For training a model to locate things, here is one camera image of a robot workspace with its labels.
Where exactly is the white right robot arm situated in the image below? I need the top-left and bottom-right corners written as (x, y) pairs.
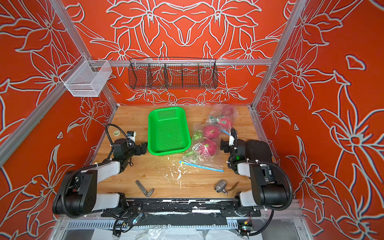
top-left (220, 139), bottom-right (293, 211)

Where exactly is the clear zip-top bag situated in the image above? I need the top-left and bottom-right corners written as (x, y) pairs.
top-left (206, 104), bottom-right (239, 131)
top-left (180, 123), bottom-right (229, 173)

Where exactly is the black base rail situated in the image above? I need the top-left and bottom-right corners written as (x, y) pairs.
top-left (101, 197), bottom-right (262, 219)

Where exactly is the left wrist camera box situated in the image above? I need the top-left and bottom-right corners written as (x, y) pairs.
top-left (126, 131), bottom-right (137, 142)

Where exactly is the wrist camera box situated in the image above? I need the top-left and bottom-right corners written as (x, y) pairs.
top-left (229, 128), bottom-right (238, 147)
top-left (126, 131), bottom-right (137, 142)

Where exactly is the black wire wall basket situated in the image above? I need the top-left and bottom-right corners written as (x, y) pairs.
top-left (128, 58), bottom-right (219, 90)

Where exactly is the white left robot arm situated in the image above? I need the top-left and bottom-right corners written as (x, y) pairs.
top-left (52, 124), bottom-right (148, 220)

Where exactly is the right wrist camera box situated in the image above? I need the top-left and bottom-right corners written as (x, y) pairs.
top-left (229, 128), bottom-right (238, 147)

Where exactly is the clear acrylic wall bin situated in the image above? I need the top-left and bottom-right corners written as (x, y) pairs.
top-left (61, 61), bottom-right (112, 97)

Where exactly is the grey L-shaped metal tool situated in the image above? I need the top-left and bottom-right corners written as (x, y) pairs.
top-left (135, 180), bottom-right (155, 198)

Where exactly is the dragon fruit in far bag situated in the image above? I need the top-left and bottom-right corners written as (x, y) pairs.
top-left (208, 115), bottom-right (233, 131)

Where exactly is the pink dragon fruit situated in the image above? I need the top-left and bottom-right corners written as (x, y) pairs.
top-left (183, 139), bottom-right (217, 160)
top-left (192, 125), bottom-right (221, 141)

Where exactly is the green plastic perforated basket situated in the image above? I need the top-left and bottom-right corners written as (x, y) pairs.
top-left (148, 107), bottom-right (192, 156)

